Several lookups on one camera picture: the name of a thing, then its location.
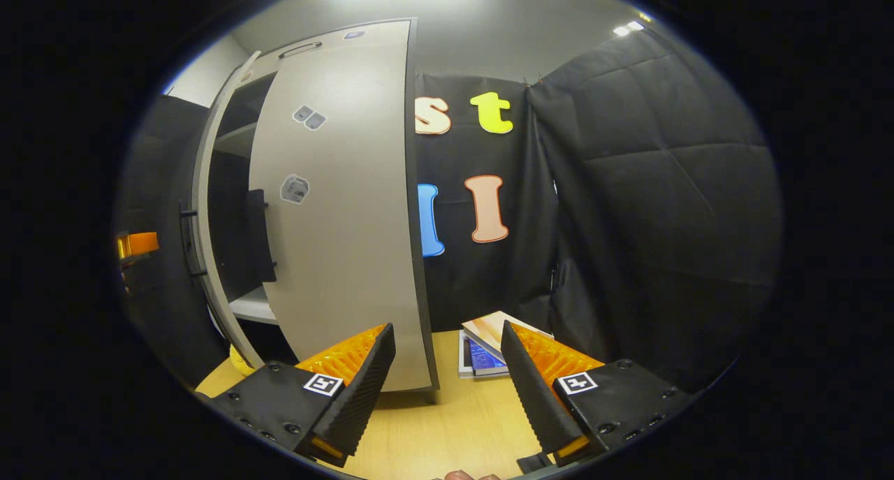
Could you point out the black quilted curtain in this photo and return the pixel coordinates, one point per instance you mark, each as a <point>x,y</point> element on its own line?
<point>663,207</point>

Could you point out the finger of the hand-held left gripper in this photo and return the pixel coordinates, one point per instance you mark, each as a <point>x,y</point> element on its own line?
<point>140,244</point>

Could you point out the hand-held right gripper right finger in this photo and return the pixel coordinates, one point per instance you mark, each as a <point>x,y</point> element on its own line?
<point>534,396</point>

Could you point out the ceiling light panel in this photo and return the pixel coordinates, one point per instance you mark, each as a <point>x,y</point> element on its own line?
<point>627,28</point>

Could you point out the white shoe cabinet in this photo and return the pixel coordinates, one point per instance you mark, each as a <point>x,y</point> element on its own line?
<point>241,141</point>

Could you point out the white shoe cabinet door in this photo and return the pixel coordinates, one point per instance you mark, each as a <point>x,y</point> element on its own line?
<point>209,256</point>
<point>342,221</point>

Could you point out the blue cover book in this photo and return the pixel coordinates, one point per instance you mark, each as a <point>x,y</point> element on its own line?
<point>482,362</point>

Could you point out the black backdrop cloth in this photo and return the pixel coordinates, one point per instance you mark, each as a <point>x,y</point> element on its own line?
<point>503,270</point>

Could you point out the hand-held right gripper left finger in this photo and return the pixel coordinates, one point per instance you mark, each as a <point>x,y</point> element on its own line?
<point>360,396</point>

